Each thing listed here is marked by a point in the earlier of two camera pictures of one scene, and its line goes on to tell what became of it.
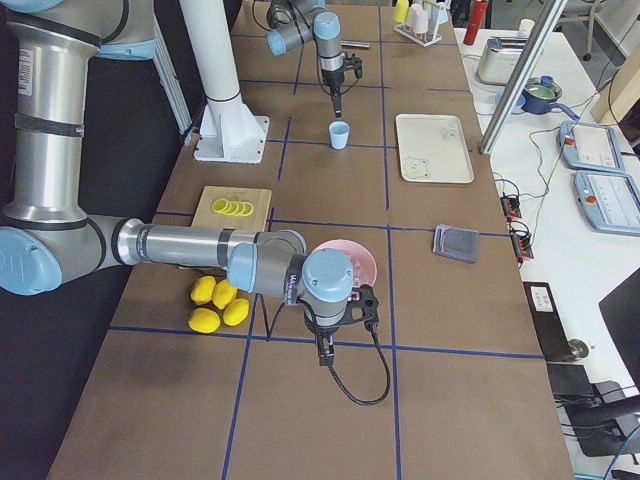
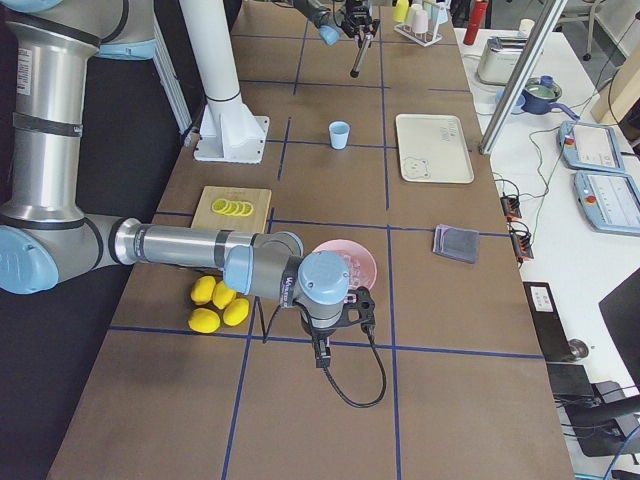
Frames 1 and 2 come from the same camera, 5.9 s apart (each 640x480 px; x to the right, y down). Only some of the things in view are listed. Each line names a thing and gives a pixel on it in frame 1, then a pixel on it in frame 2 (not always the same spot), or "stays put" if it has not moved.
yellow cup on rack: (401, 10) stays put
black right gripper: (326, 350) stays put
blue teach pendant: (590, 146) stays put
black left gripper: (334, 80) to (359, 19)
